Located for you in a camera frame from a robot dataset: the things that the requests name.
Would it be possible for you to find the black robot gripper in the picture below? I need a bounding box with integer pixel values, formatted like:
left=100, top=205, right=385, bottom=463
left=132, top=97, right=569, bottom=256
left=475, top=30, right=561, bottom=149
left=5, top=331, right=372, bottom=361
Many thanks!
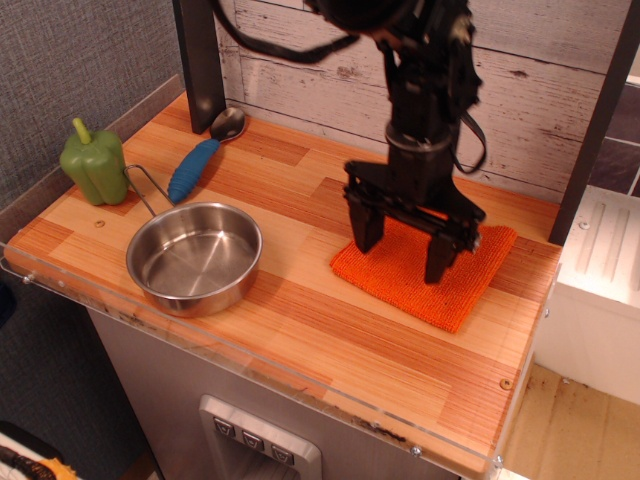
left=344, top=124, right=485, bottom=284

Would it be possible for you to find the orange knitted rag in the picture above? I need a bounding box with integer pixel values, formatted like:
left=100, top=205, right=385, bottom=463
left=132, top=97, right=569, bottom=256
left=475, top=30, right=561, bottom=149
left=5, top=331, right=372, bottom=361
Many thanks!
left=330, top=219, right=517, bottom=333

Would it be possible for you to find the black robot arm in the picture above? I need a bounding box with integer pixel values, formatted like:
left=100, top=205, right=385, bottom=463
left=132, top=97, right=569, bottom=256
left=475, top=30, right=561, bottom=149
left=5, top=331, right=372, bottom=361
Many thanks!
left=308, top=1, right=486, bottom=284

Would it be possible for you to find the stainless steel pot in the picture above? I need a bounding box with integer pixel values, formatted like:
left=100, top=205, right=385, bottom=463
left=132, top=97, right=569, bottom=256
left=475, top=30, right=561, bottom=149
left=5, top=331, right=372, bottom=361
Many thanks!
left=122, top=164, right=264, bottom=319

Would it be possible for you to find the silver button panel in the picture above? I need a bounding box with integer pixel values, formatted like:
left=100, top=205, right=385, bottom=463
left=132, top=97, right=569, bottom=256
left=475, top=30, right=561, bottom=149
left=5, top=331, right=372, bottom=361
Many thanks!
left=199, top=395, right=323, bottom=480

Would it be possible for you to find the grey toy cabinet front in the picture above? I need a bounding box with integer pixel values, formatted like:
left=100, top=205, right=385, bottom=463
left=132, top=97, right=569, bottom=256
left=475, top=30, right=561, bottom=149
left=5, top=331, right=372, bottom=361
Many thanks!
left=89, top=310, right=454, bottom=479

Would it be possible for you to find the green toy bell pepper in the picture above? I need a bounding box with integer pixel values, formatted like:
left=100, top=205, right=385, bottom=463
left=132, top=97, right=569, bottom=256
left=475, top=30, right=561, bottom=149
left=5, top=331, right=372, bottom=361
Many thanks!
left=59, top=117, right=128, bottom=206

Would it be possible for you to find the clear acrylic edge guard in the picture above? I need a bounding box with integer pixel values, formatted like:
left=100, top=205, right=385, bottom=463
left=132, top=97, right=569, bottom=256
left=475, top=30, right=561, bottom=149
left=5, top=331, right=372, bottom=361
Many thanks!
left=4, top=235, right=561, bottom=479

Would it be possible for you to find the yellow object at corner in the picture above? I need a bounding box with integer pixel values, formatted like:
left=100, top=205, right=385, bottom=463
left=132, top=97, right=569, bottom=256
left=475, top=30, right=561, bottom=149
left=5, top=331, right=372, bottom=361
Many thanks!
left=32, top=458, right=78, bottom=480

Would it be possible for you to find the blue handled metal spoon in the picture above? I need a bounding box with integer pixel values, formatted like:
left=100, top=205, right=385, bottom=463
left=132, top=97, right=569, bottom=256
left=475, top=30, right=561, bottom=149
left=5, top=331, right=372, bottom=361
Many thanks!
left=167, top=107, right=246, bottom=204

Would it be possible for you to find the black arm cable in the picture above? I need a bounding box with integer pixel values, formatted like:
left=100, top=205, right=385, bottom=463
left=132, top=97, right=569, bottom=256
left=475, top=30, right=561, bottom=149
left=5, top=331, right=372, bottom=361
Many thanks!
left=207, top=0, right=361, bottom=65

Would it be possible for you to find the dark grey right post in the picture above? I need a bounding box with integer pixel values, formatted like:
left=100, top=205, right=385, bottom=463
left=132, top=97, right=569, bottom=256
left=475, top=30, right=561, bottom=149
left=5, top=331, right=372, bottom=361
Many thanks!
left=548, top=0, right=639, bottom=246

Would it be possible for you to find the dark grey post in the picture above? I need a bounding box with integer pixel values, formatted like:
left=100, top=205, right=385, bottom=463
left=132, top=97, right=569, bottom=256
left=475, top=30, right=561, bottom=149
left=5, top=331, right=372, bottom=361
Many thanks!
left=548, top=0, right=639, bottom=246
left=172, top=0, right=227, bottom=134

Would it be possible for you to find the dark grey left post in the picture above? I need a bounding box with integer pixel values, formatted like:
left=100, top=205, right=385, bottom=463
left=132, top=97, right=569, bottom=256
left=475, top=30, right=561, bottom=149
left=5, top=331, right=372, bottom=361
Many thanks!
left=172, top=0, right=227, bottom=134

